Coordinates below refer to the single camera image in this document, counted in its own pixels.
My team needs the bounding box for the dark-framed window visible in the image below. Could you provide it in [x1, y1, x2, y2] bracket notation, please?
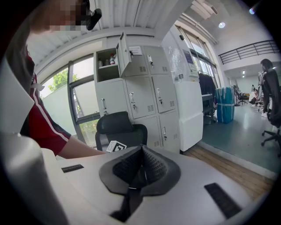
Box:
[39, 54, 101, 147]

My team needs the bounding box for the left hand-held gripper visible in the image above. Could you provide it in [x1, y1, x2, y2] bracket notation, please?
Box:
[106, 140, 128, 153]

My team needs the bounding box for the black head camera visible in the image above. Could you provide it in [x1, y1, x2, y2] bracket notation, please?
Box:
[86, 8, 103, 31]

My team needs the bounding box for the blue poster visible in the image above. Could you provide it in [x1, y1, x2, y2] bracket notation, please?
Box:
[182, 49, 194, 66]

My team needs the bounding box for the dark desk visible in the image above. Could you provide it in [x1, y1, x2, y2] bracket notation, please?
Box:
[202, 94, 215, 125]

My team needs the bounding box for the blue wrapped package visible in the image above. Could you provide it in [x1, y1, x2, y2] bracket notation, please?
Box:
[214, 86, 235, 124]

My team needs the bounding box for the black mesh office chair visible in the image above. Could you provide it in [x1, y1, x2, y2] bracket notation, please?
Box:
[95, 111, 148, 152]

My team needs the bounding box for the small black office chair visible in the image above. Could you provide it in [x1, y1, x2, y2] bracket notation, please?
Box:
[233, 87, 248, 105]

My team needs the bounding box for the black metal railing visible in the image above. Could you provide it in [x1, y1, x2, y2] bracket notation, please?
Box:
[218, 40, 280, 65]

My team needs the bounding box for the white tall cabinet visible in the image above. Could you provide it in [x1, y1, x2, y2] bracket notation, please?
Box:
[162, 28, 204, 152]

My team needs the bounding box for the grey metal locker cabinet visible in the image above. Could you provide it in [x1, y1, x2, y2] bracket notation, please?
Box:
[94, 31, 181, 154]

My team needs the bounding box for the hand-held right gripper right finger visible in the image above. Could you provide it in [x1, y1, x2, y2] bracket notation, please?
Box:
[140, 144, 182, 197]

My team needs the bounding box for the white paper label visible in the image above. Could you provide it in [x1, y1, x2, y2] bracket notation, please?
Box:
[128, 46, 143, 56]

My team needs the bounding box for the person's left forearm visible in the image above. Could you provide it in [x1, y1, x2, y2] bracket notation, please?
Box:
[55, 137, 106, 159]

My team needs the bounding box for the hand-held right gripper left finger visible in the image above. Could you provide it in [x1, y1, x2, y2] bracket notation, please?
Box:
[98, 144, 144, 196]

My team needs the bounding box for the person's red striped shirt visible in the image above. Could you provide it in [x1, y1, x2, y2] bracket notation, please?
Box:
[20, 72, 72, 156]

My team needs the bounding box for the dark hanging jacket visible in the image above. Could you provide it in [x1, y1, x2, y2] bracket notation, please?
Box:
[198, 73, 217, 98]

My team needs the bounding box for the black swivel office chair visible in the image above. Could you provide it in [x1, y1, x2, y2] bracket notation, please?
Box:
[261, 68, 281, 147]

